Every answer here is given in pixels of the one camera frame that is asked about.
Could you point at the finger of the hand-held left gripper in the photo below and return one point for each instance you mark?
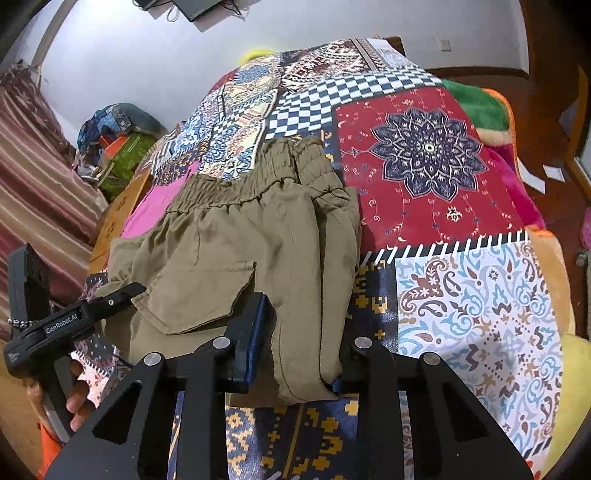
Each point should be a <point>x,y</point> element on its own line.
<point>115,299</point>

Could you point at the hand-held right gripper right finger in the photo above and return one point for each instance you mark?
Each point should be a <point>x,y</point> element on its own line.
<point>364,364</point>

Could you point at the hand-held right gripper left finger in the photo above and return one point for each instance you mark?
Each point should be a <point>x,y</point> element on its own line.
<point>256,341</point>

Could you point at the olive green pants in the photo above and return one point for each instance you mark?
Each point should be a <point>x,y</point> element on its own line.
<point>254,221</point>

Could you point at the person's left hand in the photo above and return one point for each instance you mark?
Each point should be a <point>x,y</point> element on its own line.
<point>81,397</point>

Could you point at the wooden headboard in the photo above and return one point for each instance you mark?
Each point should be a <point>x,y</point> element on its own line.
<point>115,221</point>

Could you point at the pink cloth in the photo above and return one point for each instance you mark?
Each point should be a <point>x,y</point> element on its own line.
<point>147,212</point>

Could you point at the striped curtain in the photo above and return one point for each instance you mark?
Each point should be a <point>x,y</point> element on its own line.
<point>32,184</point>

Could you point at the green bag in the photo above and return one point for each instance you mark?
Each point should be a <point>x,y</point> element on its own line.
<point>131,157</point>

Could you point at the orange box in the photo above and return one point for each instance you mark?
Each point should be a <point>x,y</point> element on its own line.
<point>113,145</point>

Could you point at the blue patterned bundle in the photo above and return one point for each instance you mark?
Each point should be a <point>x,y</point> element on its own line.
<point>115,117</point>

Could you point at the pale yellow cloth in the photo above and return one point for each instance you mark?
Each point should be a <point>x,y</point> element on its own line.
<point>575,369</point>

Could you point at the patchwork printed blanket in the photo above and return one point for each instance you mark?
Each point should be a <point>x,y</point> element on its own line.
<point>429,147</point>

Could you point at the white paper sheet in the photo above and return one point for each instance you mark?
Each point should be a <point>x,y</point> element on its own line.
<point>554,173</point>
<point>531,177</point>

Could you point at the multicoloured fleece blanket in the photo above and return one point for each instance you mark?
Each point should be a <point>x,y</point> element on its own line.
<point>480,106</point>

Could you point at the yellow pillow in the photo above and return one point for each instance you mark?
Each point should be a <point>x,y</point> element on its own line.
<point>258,53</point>

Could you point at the white wall socket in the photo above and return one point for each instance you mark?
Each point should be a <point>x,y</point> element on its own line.
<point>444,45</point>

